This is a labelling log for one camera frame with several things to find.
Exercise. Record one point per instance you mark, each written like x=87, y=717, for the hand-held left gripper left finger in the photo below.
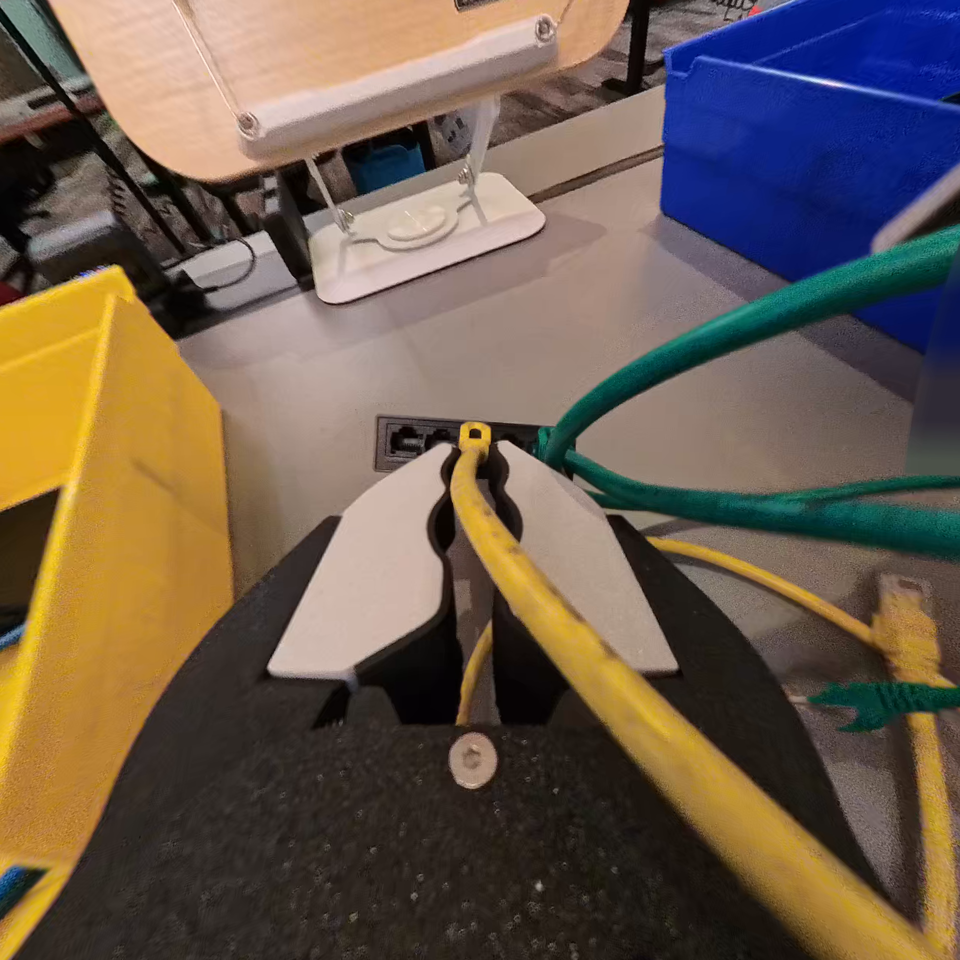
x=360, y=592

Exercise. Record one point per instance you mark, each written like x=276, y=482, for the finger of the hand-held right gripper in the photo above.
x=930, y=206

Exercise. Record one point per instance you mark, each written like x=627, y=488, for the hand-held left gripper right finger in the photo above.
x=600, y=570

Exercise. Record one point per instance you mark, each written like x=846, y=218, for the blue plastic bin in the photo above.
x=787, y=150

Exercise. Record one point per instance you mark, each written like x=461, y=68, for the black network switch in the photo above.
x=405, y=442

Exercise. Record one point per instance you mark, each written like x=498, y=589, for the yellow plastic bin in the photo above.
x=112, y=450

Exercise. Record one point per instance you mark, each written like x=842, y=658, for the wooden stand with white base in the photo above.
x=300, y=60

